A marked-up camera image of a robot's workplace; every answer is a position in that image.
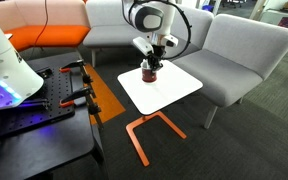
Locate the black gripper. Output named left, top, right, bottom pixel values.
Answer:
left=147, top=45, right=165, bottom=71

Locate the red mug white interior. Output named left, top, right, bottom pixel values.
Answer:
left=141, top=67, right=157, bottom=83

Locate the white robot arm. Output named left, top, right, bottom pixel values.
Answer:
left=121, top=0, right=178, bottom=72

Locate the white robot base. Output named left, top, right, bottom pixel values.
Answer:
left=0, top=28, right=44, bottom=110

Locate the white square side table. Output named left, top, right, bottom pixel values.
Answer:
left=118, top=60, right=203, bottom=115

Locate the grey armchair middle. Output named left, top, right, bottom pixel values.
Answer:
left=83, top=0, right=214, bottom=66

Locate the grey armchair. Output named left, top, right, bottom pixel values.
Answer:
left=174, top=14, right=288, bottom=128
left=83, top=0, right=214, bottom=66

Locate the orange metal table base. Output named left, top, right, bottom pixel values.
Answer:
left=126, top=111, right=187, bottom=167

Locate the black clamp upper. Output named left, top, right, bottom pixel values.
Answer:
left=59, top=59, right=93, bottom=84

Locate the black clamp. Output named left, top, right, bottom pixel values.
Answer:
left=59, top=86, right=104, bottom=129
left=59, top=59, right=93, bottom=84

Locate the black clamp lower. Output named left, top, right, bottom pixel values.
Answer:
left=59, top=86, right=104, bottom=129

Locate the grey armchair right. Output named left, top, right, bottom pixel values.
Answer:
left=174, top=14, right=288, bottom=128

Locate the black perforated mounting board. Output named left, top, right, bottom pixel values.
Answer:
left=0, top=67, right=75, bottom=139

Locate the black cart table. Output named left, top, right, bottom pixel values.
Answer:
left=0, top=53, right=107, bottom=180

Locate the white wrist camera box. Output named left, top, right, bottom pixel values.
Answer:
left=132, top=37, right=154, bottom=56

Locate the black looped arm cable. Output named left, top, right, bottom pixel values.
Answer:
left=133, top=0, right=193, bottom=61

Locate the red hanging cable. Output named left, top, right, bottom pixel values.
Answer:
left=33, top=0, right=49, bottom=48

